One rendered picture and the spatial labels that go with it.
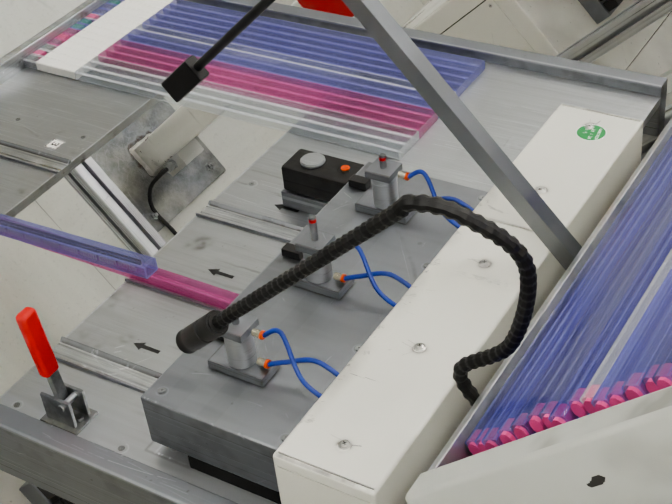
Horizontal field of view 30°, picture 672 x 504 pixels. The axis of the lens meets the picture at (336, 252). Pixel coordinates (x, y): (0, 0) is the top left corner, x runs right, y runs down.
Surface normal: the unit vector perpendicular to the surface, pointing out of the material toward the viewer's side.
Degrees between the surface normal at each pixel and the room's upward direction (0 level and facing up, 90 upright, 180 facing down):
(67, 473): 90
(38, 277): 0
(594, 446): 90
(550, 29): 0
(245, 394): 48
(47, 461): 90
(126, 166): 0
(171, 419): 90
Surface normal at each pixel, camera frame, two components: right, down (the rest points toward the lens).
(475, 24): -0.51, 0.56
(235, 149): 0.57, -0.35
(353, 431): -0.10, -0.79
